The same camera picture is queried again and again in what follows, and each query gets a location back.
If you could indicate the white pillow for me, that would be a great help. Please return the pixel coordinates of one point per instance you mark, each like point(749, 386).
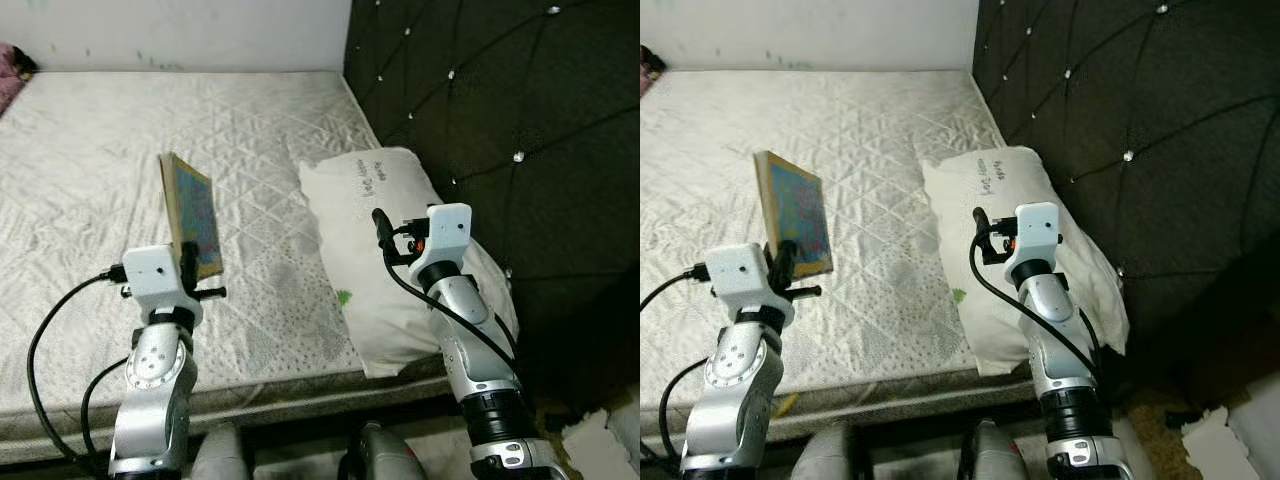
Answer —
point(360, 220)
point(970, 220)

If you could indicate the colourful blue children's book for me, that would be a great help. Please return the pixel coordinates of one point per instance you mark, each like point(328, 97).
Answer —
point(195, 215)
point(800, 210)

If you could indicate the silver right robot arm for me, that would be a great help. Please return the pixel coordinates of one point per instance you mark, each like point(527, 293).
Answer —
point(1065, 360)
point(480, 360)

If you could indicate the white quilted mattress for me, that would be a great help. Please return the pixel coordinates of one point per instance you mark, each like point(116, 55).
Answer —
point(720, 170)
point(100, 180)

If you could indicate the silver left robot leg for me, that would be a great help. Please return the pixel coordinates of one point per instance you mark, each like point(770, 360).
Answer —
point(218, 455)
point(825, 455)

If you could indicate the silver robot leg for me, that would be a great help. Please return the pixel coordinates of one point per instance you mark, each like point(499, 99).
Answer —
point(395, 455)
point(995, 455)
point(218, 455)
point(825, 455)

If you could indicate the silver right robot leg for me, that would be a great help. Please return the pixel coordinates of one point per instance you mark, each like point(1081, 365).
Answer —
point(395, 455)
point(995, 455)

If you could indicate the white torn paper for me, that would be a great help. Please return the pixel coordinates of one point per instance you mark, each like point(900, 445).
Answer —
point(1220, 450)
point(595, 450)

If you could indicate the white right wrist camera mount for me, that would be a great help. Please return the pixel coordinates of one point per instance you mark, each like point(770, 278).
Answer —
point(445, 240)
point(1035, 238)

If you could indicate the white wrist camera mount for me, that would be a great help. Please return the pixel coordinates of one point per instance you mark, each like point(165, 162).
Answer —
point(740, 280)
point(155, 280)
point(1035, 238)
point(445, 240)

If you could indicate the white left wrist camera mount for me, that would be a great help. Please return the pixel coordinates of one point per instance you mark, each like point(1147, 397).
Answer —
point(740, 280)
point(155, 280)

